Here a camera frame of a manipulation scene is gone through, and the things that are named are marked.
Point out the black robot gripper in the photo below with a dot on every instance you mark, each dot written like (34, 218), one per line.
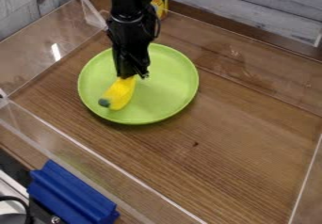
(133, 28)

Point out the yellow toy banana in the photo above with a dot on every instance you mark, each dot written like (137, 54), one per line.
(119, 93)

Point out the green round plate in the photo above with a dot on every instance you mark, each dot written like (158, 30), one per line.
(162, 95)

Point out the yellow labelled tin can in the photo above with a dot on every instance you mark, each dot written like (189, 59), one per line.
(161, 6)

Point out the blue plastic clamp block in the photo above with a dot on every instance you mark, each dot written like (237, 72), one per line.
(69, 197)

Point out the clear acrylic triangular bracket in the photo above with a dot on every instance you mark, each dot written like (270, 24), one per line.
(94, 16)

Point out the clear acrylic front wall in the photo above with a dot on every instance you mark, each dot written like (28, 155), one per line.
(35, 143)

